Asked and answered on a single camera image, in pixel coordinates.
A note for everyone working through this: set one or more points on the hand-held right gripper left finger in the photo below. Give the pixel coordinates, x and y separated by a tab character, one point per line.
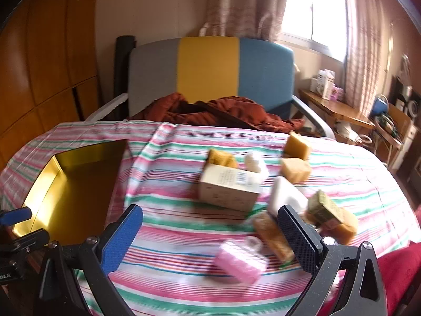
118	240

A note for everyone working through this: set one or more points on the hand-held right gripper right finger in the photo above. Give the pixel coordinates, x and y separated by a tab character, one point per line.
299	237

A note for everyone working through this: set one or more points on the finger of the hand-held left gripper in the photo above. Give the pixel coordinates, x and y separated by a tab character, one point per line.
31	238
14	215

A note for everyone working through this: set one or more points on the clear brown sponge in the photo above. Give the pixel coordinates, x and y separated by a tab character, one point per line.
268	233

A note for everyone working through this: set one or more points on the white soap bar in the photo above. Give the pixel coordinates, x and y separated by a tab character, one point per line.
284	197

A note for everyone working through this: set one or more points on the pink hair roller pack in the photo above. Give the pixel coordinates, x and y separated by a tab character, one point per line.
236	261

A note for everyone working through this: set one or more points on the white rounded bottle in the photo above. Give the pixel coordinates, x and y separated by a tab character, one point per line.
255	163

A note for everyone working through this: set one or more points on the white carton box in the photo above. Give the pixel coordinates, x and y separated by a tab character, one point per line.
227	187

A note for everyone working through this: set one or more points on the striped tablecloth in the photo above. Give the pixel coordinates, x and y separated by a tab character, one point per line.
171	210

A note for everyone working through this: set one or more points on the dark red cloth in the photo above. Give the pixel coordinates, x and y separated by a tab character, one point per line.
401	270

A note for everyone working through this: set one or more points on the wooden side table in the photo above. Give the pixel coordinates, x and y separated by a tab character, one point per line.
335	110

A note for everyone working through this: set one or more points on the rust red jacket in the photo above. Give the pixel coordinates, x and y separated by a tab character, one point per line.
230	112

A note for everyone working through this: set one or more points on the wooden wardrobe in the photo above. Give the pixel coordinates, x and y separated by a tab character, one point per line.
39	72

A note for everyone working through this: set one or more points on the small pink box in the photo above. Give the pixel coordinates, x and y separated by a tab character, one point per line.
338	93

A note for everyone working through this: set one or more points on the blue bag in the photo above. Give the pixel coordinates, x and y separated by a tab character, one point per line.
380	107

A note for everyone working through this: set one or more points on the cluttered wooden shelf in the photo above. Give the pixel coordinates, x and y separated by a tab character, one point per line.
403	121

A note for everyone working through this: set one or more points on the small white box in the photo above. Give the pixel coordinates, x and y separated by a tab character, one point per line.
325	84

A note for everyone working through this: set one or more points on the grey yellow blue chair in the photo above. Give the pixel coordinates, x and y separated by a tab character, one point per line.
207	65

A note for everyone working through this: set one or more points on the patterned beige curtain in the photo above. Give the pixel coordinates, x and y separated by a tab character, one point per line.
365	39
243	3

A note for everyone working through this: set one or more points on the bright window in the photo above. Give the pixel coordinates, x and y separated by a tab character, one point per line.
312	6

